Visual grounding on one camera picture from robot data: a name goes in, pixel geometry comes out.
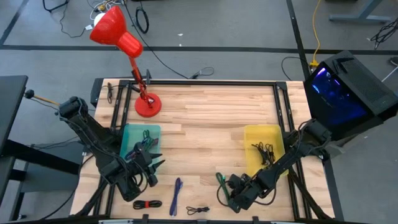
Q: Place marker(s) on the teal translucent plastic bin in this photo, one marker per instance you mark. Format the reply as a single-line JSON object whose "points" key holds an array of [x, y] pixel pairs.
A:
{"points": [[133, 137]]}

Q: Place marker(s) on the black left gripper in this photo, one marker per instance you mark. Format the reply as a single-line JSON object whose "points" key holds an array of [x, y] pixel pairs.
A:
{"points": [[143, 158]]}

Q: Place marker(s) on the black knob on wooden stick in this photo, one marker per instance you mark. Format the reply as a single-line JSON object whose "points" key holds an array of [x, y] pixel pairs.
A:
{"points": [[29, 94]]}

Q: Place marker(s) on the black side desk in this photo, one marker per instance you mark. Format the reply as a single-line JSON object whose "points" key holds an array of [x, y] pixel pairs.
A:
{"points": [[11, 102]]}

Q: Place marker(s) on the black desktop computer blue light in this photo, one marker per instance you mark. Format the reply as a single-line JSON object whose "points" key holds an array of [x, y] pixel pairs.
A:
{"points": [[342, 93]]}

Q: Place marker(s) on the grey desk foot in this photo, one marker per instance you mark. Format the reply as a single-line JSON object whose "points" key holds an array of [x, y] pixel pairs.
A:
{"points": [[360, 17]]}

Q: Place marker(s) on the black aluminium table frame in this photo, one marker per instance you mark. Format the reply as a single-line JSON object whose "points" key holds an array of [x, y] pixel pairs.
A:
{"points": [[217, 82]]}

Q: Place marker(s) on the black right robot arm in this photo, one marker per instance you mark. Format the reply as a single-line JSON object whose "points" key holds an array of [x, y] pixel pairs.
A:
{"points": [[295, 155]]}

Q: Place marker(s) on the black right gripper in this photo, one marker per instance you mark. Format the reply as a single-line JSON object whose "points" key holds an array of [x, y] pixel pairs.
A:
{"points": [[247, 193]]}

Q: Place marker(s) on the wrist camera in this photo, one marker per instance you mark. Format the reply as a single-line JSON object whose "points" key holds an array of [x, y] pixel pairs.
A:
{"points": [[234, 180], [152, 180]]}

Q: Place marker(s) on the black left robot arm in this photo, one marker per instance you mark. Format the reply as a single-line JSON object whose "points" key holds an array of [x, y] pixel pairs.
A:
{"points": [[90, 133]]}

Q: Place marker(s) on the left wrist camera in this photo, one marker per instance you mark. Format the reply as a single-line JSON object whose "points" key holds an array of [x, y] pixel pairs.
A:
{"points": [[152, 180]]}

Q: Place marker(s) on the yellow translucent plastic bin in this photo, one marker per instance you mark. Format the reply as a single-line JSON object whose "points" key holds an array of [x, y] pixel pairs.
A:
{"points": [[264, 133]]}

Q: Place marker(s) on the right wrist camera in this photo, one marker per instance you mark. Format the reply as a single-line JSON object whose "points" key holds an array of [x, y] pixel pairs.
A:
{"points": [[234, 180]]}

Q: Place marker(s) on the white round floor adapter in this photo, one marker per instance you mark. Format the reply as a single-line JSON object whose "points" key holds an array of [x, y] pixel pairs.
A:
{"points": [[98, 17]]}

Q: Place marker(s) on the red desk lamp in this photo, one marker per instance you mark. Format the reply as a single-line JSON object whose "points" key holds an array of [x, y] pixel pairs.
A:
{"points": [[115, 29]]}

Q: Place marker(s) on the person's shoe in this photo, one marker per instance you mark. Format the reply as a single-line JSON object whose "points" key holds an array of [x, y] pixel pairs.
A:
{"points": [[394, 60]]}

